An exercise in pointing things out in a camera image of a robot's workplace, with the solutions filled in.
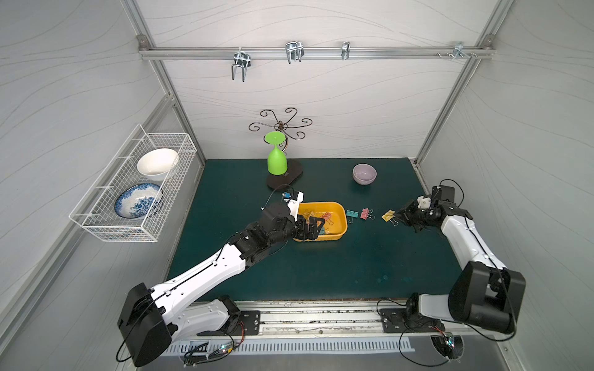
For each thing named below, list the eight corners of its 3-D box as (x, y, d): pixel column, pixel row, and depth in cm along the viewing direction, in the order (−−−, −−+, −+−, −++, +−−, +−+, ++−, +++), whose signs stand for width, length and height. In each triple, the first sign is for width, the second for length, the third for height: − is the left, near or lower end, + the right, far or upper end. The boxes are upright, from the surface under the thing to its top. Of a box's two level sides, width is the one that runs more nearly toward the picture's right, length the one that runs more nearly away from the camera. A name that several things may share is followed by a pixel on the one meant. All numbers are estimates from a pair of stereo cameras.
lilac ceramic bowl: (352, 188, 113) (355, 179, 108) (350, 172, 120) (352, 163, 114) (374, 188, 113) (378, 179, 108) (370, 172, 120) (374, 163, 114)
